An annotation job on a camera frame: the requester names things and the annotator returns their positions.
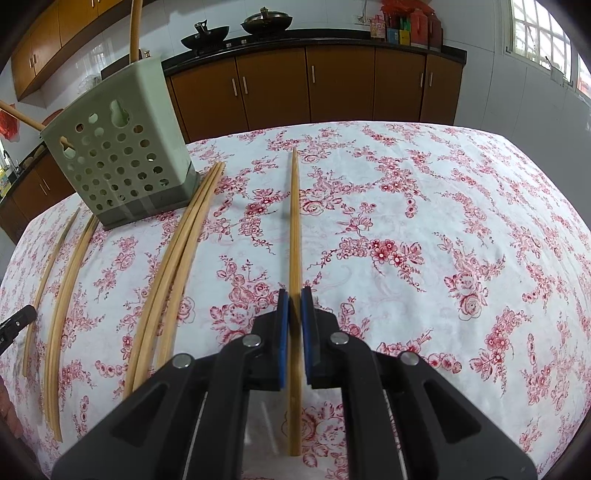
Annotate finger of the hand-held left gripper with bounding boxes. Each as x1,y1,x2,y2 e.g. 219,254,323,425
0,305,38,357

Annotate brown wooden lower cabinets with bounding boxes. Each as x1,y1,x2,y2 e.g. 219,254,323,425
164,45,464,144

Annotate person's left hand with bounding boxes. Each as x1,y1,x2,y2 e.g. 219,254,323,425
0,376,25,440

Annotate white framed window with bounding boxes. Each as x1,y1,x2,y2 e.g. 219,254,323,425
507,0,591,99

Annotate bamboo chopstick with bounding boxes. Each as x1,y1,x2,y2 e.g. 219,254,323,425
139,162,224,386
45,215,100,444
124,162,221,398
287,148,304,457
154,162,227,367
0,99,77,152
22,208,82,378
130,0,143,64

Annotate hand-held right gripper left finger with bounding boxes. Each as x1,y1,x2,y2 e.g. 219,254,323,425
51,288,290,480

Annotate dark red jar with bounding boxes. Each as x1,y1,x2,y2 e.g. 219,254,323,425
427,14,445,51

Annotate red plastic bag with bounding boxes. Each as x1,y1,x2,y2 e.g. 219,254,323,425
381,0,435,16

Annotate red floral tablecloth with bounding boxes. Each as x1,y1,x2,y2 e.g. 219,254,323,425
0,121,591,480

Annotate green perforated utensil holder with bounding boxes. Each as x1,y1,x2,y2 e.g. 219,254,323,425
39,54,202,231

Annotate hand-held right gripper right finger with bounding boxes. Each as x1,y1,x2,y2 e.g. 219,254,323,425
301,286,539,480

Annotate black kitchen countertop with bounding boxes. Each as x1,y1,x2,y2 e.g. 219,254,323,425
161,28,468,77

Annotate red hanging decoration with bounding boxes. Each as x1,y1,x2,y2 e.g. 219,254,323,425
0,111,20,140

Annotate red thermos jug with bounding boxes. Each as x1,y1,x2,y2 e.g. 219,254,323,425
410,9,429,47

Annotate black wok with lid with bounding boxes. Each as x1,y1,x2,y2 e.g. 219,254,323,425
240,6,294,36

